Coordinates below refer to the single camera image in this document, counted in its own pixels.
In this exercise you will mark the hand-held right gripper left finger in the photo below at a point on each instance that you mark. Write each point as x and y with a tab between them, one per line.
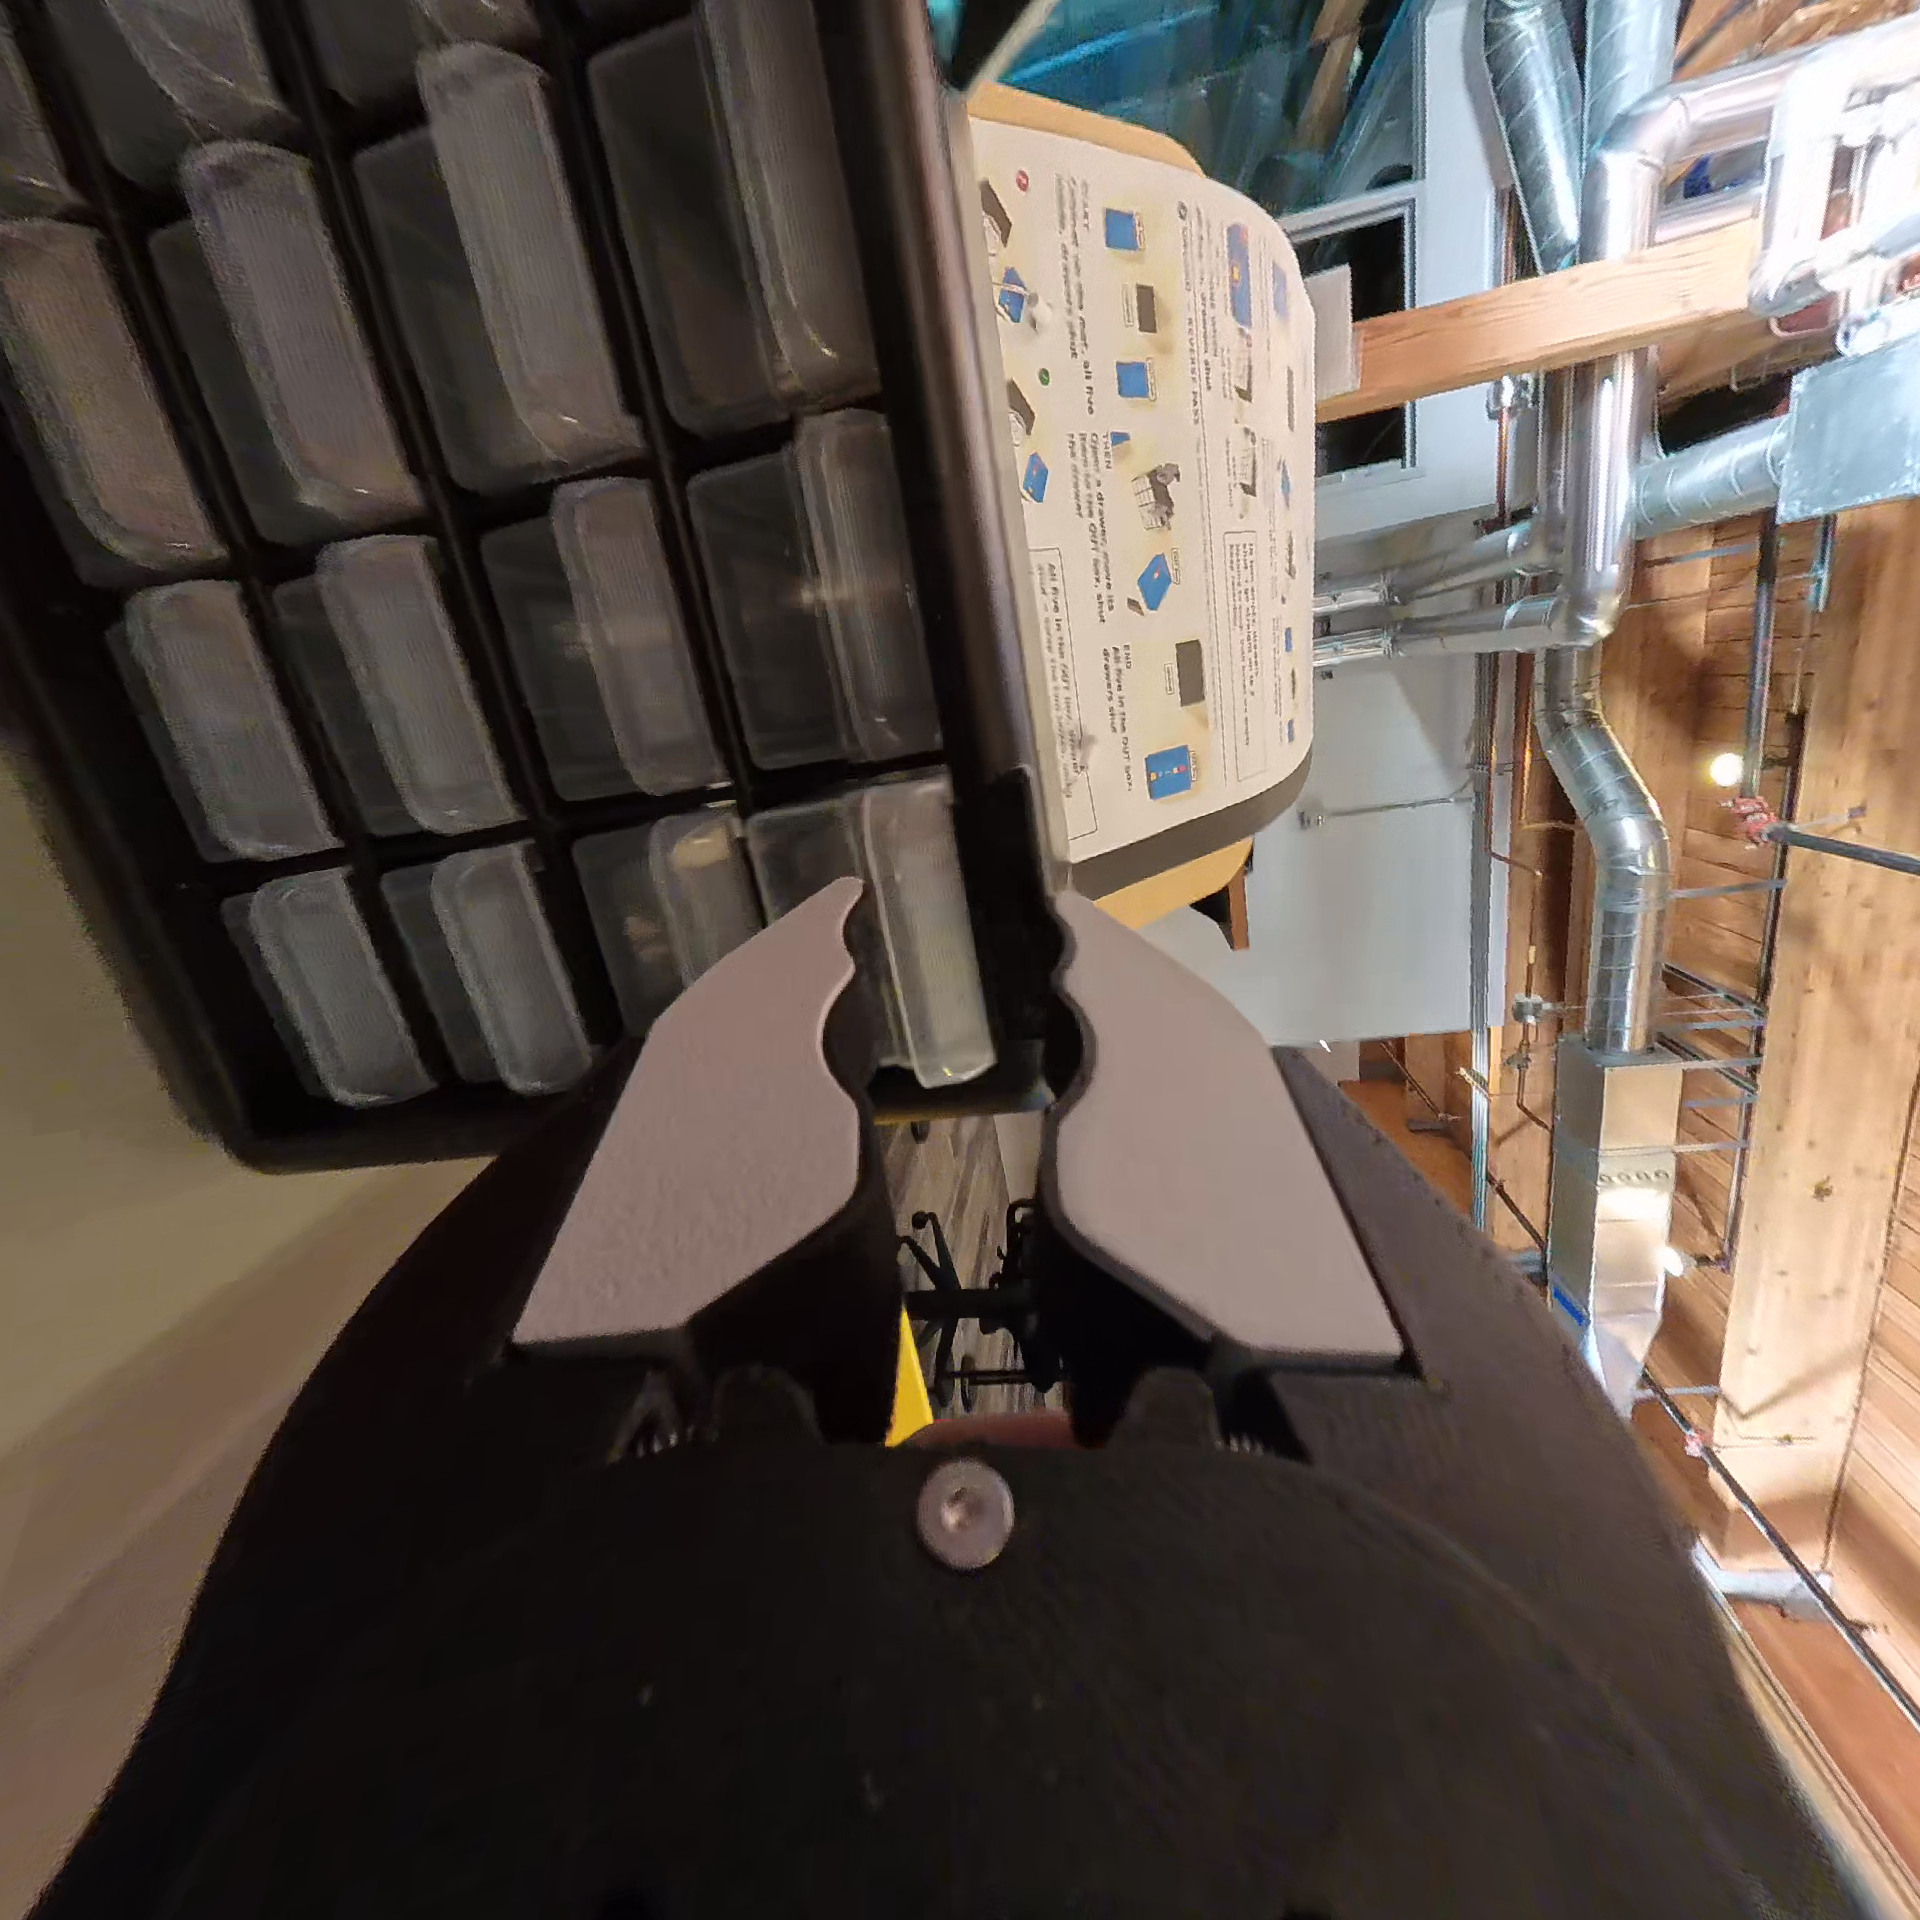
705	1172

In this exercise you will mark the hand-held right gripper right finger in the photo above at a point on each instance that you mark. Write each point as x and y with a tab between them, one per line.
1201	1186

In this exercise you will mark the clear plastic drawer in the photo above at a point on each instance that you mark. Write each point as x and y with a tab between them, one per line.
931	932

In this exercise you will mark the black drawer cabinet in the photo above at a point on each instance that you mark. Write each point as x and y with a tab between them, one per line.
961	452

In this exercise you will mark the array of clear cabinet drawers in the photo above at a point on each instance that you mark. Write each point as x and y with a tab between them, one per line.
493	301

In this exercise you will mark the black office chair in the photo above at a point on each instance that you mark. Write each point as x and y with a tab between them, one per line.
973	1306

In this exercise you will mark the round ceiling lamp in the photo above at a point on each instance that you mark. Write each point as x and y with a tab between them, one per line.
1724	768

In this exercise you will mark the printed instruction sheet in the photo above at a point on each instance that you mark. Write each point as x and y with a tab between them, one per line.
1185	495

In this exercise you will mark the wooden ceiling beam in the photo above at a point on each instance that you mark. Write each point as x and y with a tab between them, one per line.
1500	333

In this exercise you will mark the foil-wrapped pipe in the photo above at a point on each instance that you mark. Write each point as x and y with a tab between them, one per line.
1693	107

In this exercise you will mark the rectangular metal duct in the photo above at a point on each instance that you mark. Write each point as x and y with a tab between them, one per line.
1611	1156

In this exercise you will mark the silver spiral ventilation duct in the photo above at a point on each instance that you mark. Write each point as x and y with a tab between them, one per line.
1611	840

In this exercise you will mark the galvanised metal duct box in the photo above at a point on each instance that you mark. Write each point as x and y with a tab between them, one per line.
1851	443

